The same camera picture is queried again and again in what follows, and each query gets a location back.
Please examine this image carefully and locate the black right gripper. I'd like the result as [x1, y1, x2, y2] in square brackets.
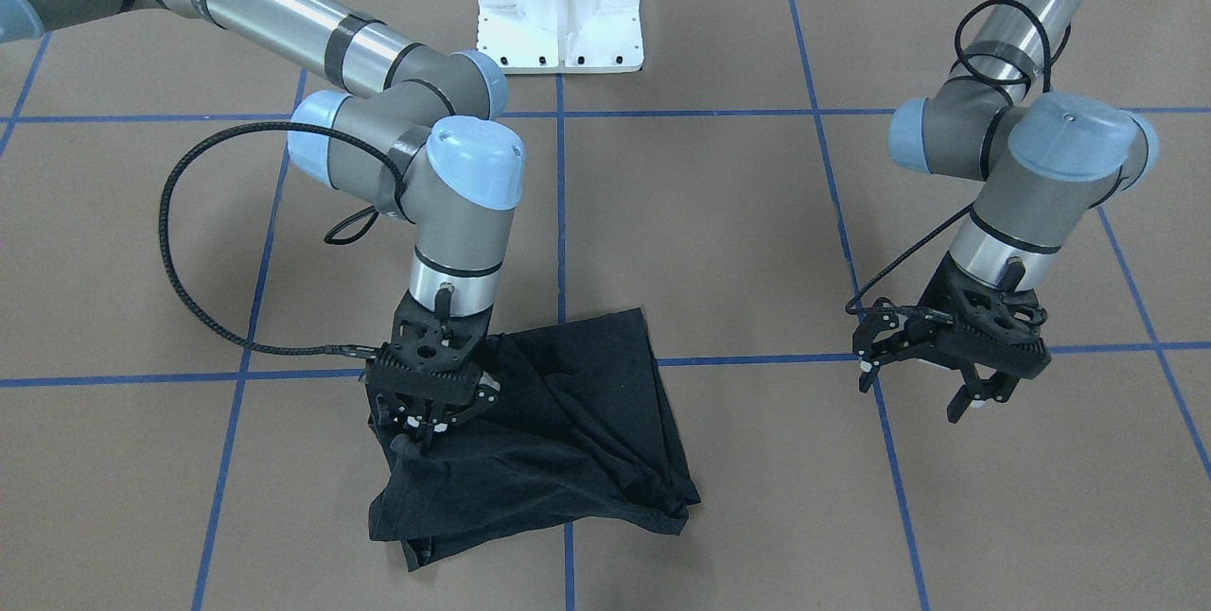
[365, 290, 500, 457]

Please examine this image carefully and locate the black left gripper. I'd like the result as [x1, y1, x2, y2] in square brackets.
[851, 256, 1051, 423]

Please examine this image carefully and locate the black graphic t-shirt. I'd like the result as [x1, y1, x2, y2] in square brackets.
[367, 309, 700, 569]

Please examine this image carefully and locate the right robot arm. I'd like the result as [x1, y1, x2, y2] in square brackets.
[2, 10, 412, 472]

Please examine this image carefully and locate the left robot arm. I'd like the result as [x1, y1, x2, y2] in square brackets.
[845, 0, 1160, 423]

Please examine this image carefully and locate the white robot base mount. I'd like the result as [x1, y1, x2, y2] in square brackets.
[476, 0, 645, 74]

